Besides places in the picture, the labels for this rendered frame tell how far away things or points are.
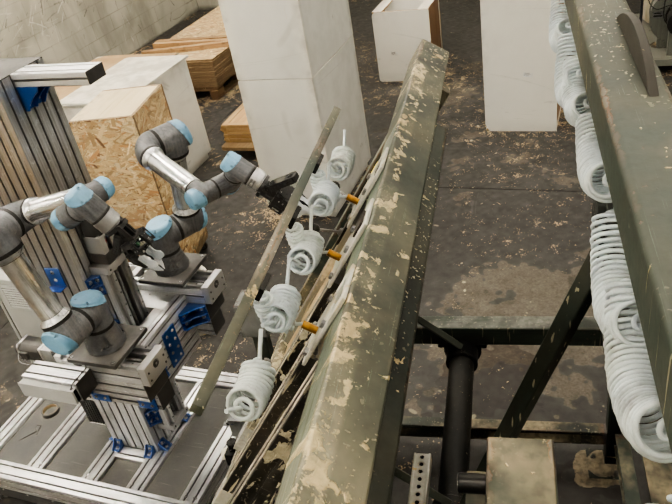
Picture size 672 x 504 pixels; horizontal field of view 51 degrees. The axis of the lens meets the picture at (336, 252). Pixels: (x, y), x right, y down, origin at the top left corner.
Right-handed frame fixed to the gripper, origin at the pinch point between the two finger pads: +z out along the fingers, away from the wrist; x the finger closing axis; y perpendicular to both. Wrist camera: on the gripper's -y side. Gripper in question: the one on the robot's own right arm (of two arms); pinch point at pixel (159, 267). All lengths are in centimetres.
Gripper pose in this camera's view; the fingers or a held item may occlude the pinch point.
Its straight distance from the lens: 226.2
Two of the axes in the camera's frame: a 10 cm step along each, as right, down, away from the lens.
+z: 6.3, 6.2, 4.6
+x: 3.4, -7.6, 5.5
